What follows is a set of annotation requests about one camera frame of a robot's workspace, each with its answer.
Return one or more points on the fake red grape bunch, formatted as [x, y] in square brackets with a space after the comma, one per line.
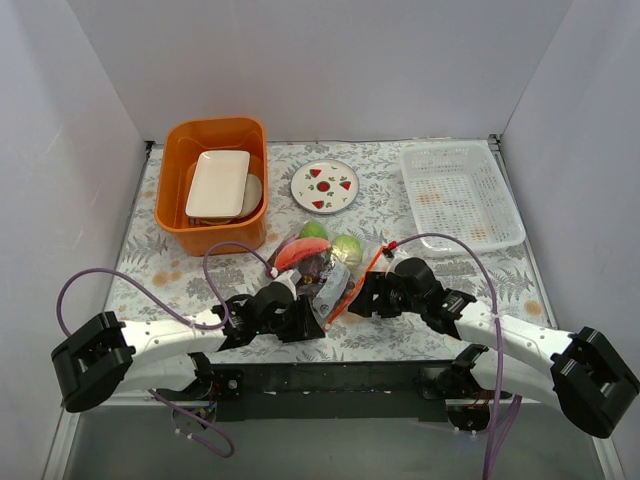
[314, 271]

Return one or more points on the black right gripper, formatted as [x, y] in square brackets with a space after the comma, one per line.
[373, 293]

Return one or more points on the fake green lime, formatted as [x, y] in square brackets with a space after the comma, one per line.
[313, 229]

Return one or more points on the white plastic mesh basket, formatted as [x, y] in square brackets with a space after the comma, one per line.
[456, 188]

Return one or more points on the beige round dish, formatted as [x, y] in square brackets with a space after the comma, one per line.
[252, 195]

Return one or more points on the white rectangular plate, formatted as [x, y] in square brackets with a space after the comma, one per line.
[218, 184]

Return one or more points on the fake green cabbage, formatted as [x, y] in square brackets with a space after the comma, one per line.
[347, 249]

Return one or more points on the fake watermelon slice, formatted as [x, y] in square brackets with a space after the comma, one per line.
[299, 250]

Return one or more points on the clear orange zip top bag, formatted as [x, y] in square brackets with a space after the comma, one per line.
[342, 282]

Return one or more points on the orange plastic tub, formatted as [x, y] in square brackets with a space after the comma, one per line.
[184, 145]

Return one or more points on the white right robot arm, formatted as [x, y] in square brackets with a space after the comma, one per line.
[581, 374]

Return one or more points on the round watermelon pattern plate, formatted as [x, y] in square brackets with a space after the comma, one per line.
[324, 187]

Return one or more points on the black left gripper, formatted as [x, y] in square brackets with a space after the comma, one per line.
[298, 320]

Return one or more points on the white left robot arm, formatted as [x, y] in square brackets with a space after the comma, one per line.
[108, 355]

